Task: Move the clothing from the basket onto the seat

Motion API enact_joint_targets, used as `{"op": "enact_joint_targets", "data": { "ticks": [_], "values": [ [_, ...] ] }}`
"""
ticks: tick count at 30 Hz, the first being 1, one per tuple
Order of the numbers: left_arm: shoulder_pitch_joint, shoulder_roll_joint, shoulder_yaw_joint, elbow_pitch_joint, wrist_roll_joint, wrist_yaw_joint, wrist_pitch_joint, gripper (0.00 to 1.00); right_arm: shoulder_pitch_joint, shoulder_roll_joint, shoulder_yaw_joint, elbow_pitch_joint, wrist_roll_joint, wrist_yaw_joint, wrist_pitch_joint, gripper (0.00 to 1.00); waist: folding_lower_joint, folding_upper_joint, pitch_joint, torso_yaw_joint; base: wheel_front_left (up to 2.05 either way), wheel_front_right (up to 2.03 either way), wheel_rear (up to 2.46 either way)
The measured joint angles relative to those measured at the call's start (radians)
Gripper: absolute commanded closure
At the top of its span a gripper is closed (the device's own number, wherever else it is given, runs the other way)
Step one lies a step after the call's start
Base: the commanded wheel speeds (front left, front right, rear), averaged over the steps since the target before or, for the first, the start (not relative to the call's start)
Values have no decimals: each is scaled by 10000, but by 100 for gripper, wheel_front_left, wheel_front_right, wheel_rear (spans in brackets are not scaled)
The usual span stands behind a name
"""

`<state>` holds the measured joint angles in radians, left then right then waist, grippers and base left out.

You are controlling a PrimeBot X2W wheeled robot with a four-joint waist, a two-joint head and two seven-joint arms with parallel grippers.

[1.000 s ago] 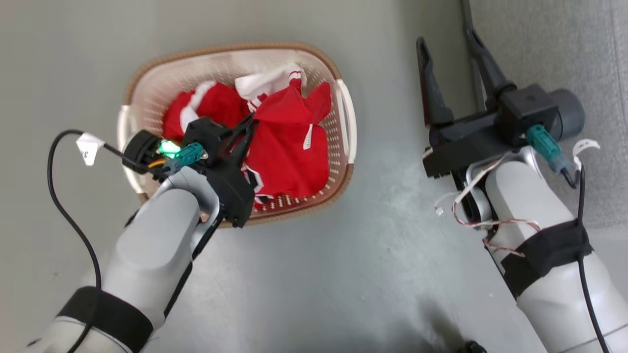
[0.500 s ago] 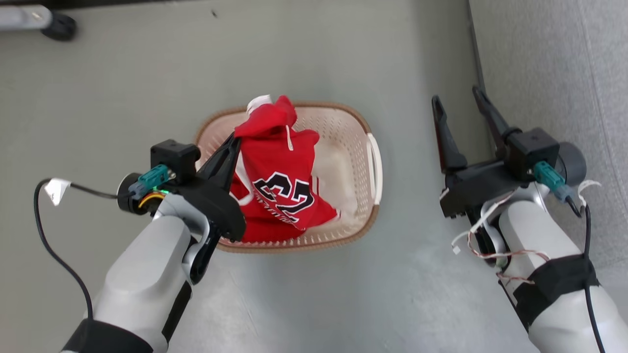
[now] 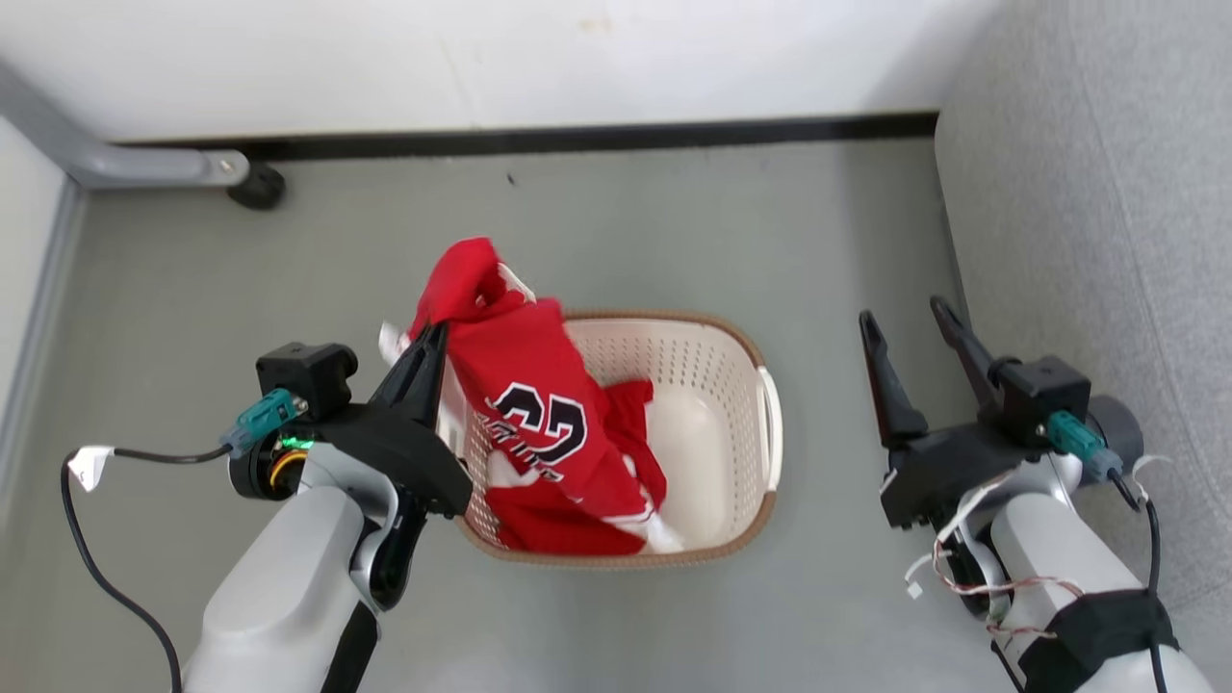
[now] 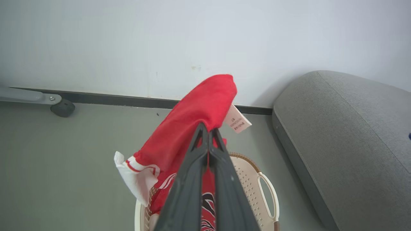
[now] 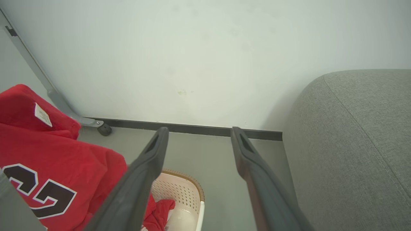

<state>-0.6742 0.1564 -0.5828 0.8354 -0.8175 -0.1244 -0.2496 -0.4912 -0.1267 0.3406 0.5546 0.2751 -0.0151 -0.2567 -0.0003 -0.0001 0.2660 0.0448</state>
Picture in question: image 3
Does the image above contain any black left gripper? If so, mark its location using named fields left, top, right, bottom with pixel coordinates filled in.
left=313, top=322, right=473, bottom=521

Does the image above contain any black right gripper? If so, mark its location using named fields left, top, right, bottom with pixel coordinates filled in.
left=860, top=295, right=1048, bottom=530

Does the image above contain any red basketball jersey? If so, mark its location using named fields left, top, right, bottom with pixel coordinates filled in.
left=380, top=238, right=686, bottom=556

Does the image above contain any cream plastic laundry basket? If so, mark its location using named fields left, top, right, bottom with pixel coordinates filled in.
left=438, top=310, right=783, bottom=569

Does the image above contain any black caster wheel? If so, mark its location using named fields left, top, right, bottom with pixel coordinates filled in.
left=228, top=164, right=287, bottom=211

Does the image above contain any grey fabric sofa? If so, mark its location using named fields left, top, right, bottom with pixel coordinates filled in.
left=934, top=0, right=1232, bottom=665

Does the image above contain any grey metal furniture leg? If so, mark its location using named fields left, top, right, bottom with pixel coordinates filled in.
left=0, top=58, right=251, bottom=189

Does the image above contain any white partition panel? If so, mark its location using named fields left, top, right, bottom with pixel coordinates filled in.
left=0, top=115, right=88, bottom=540

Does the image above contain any black cable with teal plug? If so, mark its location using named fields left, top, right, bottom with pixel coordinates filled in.
left=60, top=388, right=309, bottom=693
left=1044, top=412, right=1170, bottom=693

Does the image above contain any thin red white wire bundle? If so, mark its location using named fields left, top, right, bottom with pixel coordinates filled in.
left=905, top=470, right=1087, bottom=638

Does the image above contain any black wall baseboard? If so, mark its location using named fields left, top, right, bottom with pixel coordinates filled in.
left=115, top=113, right=939, bottom=162

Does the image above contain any white cable label tag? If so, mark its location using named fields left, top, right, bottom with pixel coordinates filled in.
left=67, top=445, right=115, bottom=493

